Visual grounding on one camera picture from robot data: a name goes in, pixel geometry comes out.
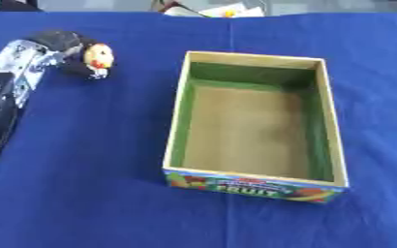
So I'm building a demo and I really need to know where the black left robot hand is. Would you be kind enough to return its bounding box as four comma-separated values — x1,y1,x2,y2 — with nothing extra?
27,30,114,81

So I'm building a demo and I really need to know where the tan cardboard box green inside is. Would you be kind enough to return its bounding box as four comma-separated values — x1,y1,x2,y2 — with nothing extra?
161,50,351,204

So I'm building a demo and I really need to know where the dark object beyond table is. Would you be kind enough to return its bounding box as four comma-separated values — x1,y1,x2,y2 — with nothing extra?
0,0,45,14

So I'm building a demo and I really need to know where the white object with yellow spot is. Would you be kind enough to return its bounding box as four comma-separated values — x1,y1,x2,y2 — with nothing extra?
163,2,266,18

